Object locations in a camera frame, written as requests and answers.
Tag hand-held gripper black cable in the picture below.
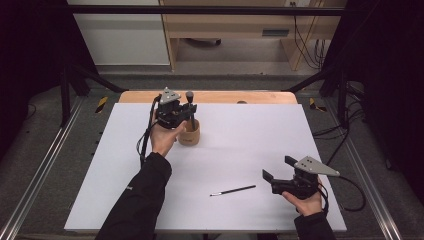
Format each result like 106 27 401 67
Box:
136 94 163 168
316 174 368 214

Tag aluminium floor rail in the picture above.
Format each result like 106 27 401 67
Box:
0 95 86 240
324 98 405 240

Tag black metal frame strut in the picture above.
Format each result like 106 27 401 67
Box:
282 64 350 130
59 63 130 128

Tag thin black eyeliner pencil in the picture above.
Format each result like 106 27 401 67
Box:
209 184 258 198

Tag white cabinet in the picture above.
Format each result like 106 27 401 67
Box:
65 0 171 66

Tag white board sheet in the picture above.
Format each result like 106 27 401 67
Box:
63 102 348 233

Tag large black makeup brush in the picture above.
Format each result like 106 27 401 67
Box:
185 90 198 132

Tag black floor cables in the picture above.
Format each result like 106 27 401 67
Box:
312 81 368 166

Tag black cable bundle behind desk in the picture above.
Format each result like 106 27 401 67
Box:
289 1 330 71

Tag light wooden desk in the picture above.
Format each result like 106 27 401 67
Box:
159 0 348 72

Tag right hand-held gripper black cable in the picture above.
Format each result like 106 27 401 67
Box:
316 174 368 214

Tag black curtain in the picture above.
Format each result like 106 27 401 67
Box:
321 0 424 204
0 0 98 163

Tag yellow-handled clamp left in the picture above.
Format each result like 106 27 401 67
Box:
94 95 110 114

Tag yellow-handled clamp right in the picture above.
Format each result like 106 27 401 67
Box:
308 97 328 114

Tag person's right hand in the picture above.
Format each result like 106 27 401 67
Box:
281 192 325 218

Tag yellow-handled clamp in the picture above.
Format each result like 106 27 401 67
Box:
308 97 328 114
94 95 110 114

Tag left hand-held gripper black cable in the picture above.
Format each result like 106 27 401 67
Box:
136 94 163 168

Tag person's left hand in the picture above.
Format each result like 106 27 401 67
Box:
149 109 188 158

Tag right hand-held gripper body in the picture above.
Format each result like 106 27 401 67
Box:
270 155 342 201

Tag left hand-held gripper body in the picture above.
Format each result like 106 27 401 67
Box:
154 87 191 130

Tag wooden brush holder cup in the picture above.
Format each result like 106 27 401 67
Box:
176 118 202 147

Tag black horizontal frame bar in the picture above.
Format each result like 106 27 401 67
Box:
66 4 348 17

